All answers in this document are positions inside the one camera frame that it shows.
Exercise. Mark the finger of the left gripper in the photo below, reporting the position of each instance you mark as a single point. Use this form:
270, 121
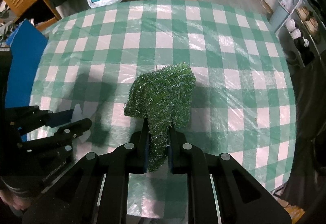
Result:
71, 131
51, 119

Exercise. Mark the green white checkered tablecloth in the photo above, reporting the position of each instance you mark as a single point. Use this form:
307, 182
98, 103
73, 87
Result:
217, 72

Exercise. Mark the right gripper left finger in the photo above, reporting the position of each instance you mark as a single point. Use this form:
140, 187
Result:
95, 189

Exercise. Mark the shoe rack with shoes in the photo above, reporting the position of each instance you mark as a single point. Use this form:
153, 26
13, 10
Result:
300, 27

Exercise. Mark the person's left hand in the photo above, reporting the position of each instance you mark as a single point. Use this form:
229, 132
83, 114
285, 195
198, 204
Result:
16, 204

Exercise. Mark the green glitter cloth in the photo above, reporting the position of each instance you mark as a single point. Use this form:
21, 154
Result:
164, 98

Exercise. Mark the white plastic bag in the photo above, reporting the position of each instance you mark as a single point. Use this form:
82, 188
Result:
101, 3

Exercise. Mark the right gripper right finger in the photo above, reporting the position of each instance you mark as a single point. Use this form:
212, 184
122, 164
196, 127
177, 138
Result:
220, 189

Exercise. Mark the open cardboard box blue rim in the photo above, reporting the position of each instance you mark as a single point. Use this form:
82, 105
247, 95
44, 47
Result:
27, 45

